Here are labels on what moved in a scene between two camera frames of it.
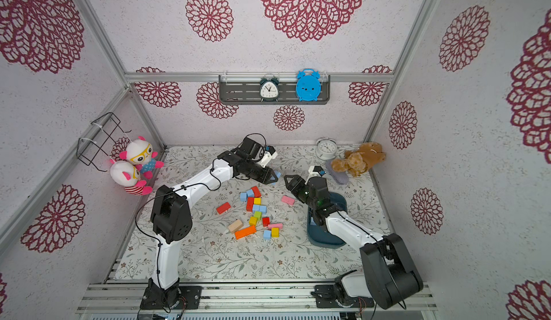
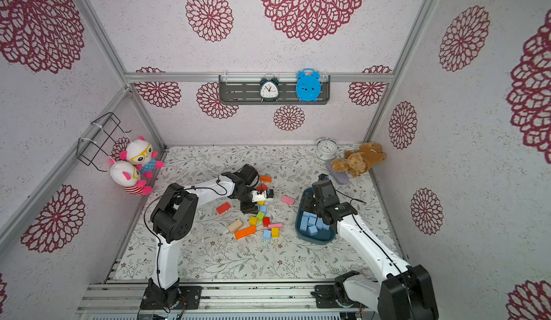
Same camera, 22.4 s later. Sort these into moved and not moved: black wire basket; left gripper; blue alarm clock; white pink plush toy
Moved: left gripper
Not moved: black wire basket; blue alarm clock; white pink plush toy
